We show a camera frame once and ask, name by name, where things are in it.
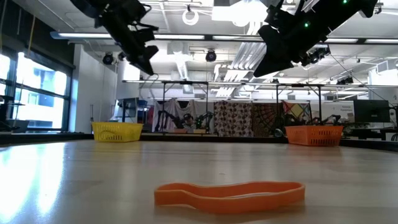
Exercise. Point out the black background robot arm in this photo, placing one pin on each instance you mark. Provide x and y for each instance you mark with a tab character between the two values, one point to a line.
166	116
203	119

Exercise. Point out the black ceiling camera mount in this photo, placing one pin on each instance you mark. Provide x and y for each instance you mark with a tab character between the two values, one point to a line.
320	54
345	81

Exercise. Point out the colourful geometric hanging cloth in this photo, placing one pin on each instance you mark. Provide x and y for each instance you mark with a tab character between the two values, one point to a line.
297	110

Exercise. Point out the large window black frame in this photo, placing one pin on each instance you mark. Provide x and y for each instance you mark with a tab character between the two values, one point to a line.
40	93

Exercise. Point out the black metal rig stand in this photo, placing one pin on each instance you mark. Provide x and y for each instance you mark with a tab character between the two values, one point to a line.
163	102
319	105

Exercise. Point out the person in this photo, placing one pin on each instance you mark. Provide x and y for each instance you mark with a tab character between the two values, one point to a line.
188	121

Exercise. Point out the black equipment stand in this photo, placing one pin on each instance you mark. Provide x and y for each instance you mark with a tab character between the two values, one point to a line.
9	124

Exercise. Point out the yellow plastic basket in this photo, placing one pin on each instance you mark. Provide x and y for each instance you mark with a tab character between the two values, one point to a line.
116	132

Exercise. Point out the round black ceiling camera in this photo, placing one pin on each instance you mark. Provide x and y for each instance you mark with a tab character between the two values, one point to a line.
108	58
211	56

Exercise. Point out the brown dotted hanging cloth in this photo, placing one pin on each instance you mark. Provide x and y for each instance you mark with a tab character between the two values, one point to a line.
233	118

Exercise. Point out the white hanging cloth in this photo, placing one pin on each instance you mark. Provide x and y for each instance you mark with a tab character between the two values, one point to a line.
171	107

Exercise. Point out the black aluminium table frame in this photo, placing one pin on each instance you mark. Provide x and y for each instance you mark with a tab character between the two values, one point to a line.
217	137

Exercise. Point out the dark mandala hanging cloth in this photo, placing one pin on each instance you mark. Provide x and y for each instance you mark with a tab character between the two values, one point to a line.
265	118

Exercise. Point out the white paper sign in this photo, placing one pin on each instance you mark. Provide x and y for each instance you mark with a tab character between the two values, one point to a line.
345	108

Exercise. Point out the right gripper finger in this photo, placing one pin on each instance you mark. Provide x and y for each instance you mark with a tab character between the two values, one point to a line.
301	60
273	53

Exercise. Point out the orange plastic basket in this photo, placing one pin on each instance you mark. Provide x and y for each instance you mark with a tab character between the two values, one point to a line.
314	136

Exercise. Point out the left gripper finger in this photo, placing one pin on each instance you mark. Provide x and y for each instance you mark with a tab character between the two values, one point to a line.
150	52
141	63

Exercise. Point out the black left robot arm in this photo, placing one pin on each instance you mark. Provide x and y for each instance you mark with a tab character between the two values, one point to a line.
93	6

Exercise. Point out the long ceiling light bar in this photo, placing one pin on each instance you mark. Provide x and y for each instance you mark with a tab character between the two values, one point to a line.
186	37

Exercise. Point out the orange rubber band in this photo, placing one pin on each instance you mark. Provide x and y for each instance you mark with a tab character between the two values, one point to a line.
174	197

